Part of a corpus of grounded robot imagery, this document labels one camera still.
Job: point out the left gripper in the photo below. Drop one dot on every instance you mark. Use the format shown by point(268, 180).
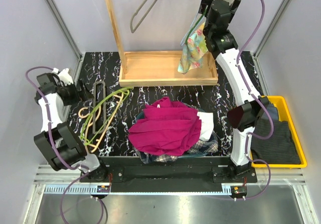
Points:
point(85, 94)

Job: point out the lime green hanger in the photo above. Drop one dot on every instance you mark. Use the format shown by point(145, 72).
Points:
point(93, 140)

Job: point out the dark green hanger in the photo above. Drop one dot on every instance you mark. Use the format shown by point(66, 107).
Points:
point(203, 15)

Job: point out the floral pastel garment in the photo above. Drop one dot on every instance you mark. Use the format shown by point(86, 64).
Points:
point(194, 51)

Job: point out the magenta pleated skirt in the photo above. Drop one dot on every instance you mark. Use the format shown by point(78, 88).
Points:
point(168, 128)

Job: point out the white skirt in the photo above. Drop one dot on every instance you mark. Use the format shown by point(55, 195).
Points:
point(207, 125)

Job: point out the grey hanger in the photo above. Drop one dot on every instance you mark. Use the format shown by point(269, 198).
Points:
point(140, 14)
point(99, 91)

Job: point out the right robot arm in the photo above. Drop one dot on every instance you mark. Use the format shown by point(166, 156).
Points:
point(250, 105)

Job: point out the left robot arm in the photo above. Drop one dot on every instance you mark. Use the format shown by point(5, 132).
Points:
point(60, 146)

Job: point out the wooden clothes rack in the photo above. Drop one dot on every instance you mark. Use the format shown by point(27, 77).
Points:
point(157, 68)

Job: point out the teal transparent plastic bin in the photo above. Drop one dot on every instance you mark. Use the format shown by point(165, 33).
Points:
point(198, 155)

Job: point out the yellow plastic crate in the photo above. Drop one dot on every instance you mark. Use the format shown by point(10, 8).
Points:
point(284, 115)

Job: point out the dark clothes in crate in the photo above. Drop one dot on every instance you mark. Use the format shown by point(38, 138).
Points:
point(280, 147)

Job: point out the light blue wire hanger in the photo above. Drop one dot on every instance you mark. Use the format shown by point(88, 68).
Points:
point(194, 23)

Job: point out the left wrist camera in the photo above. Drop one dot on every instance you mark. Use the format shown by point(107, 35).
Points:
point(64, 75)

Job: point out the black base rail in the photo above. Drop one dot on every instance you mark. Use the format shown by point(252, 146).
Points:
point(191, 174)

